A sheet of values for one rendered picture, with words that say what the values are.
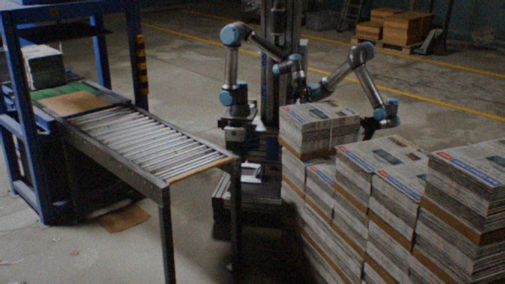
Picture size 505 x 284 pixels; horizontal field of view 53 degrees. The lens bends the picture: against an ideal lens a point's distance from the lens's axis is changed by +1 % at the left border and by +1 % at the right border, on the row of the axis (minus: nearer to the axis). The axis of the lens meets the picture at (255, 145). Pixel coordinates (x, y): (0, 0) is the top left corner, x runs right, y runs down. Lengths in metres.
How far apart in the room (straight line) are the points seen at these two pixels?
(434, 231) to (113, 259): 2.21
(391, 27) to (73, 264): 6.81
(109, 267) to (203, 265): 0.61
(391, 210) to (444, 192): 0.34
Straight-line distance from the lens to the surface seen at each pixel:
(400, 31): 8.85
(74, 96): 4.15
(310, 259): 2.97
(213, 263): 3.37
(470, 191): 1.81
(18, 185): 4.39
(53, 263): 3.62
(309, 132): 2.74
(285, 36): 3.44
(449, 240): 1.94
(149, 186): 2.73
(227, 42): 3.17
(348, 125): 2.85
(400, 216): 2.13
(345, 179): 2.42
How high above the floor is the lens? 2.06
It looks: 24 degrees down
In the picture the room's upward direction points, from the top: straight up
